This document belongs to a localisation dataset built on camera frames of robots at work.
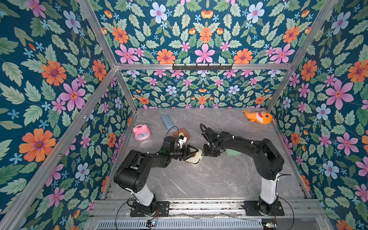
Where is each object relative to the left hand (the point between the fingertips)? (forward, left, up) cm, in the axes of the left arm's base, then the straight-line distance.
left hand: (197, 152), depth 85 cm
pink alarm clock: (+18, +36, -1) cm, 41 cm away
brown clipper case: (+21, +10, -7) cm, 24 cm away
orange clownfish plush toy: (+25, -49, -2) cm, 55 cm away
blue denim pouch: (+32, +21, -7) cm, 39 cm away
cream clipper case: (-2, +1, -5) cm, 6 cm away
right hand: (+3, -7, -7) cm, 10 cm away
